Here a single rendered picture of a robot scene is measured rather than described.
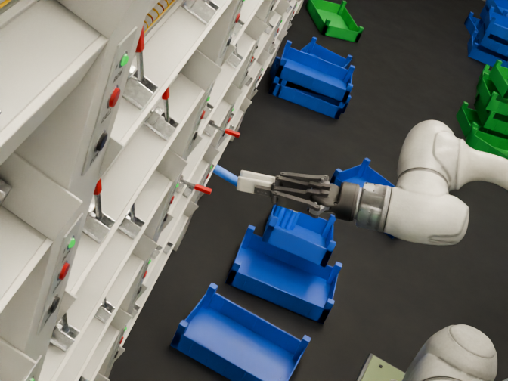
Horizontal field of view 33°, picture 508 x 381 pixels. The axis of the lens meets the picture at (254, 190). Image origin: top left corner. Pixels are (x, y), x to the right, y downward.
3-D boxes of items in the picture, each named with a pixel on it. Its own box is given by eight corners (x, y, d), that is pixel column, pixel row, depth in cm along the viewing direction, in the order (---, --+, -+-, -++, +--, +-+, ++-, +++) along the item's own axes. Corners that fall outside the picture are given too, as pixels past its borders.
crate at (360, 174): (421, 223, 303) (431, 205, 299) (391, 239, 289) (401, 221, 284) (358, 174, 316) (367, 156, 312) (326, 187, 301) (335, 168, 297)
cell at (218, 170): (217, 164, 169) (245, 181, 169) (216, 163, 171) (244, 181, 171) (212, 171, 169) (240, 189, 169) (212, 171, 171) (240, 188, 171)
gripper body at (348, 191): (363, 176, 169) (317, 167, 170) (358, 198, 161) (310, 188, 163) (357, 208, 173) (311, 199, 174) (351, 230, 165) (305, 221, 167)
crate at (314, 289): (332, 282, 258) (342, 263, 254) (323, 324, 241) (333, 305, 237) (240, 243, 258) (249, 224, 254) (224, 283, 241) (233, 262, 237)
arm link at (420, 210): (379, 246, 167) (388, 196, 175) (459, 263, 165) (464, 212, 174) (388, 212, 159) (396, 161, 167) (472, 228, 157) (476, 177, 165)
